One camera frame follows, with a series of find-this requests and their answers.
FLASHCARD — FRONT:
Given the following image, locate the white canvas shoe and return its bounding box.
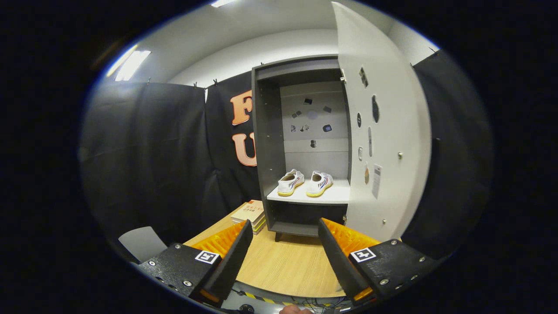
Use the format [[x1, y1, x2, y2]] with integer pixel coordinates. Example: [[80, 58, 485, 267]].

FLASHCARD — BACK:
[[306, 171, 333, 198], [277, 169, 305, 197]]

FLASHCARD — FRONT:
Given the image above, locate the row of black cloth clips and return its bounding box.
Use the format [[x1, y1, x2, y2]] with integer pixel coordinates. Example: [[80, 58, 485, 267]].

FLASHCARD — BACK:
[[146, 47, 438, 89]]

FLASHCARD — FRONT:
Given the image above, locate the bundle of dark cables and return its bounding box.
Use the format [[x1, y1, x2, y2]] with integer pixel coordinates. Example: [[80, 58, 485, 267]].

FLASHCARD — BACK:
[[301, 297, 345, 311]]

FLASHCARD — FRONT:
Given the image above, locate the yellow and black hazard tape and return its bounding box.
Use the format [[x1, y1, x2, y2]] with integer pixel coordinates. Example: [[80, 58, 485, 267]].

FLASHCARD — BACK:
[[242, 291, 306, 306]]

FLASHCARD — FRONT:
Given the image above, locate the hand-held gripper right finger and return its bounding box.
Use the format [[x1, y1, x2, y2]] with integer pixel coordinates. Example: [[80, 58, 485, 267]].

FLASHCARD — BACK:
[[318, 218, 438, 305]]

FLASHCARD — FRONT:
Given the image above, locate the black backdrop cloth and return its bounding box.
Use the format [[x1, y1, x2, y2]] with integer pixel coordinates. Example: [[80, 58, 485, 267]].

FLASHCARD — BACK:
[[81, 48, 495, 262]]

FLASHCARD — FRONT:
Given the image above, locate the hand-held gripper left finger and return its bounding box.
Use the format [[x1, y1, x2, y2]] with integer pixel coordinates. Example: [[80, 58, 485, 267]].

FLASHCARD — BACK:
[[137, 219, 254, 306]]

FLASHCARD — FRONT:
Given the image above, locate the beige shoe cabinet door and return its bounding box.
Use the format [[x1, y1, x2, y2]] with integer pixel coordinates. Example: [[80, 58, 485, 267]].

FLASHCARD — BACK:
[[331, 1, 433, 242]]

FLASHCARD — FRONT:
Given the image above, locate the pink cover book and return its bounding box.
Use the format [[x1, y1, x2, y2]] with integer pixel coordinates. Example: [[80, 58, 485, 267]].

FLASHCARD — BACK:
[[230, 200, 265, 223]]

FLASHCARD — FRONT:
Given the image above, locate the long ceiling light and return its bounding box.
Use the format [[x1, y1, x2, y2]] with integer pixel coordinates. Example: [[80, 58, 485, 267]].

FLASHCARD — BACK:
[[107, 44, 152, 82]]

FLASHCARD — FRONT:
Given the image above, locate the dark grey shoe cabinet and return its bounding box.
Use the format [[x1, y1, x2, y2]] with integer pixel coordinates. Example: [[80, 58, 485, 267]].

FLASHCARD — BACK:
[[252, 55, 351, 242]]

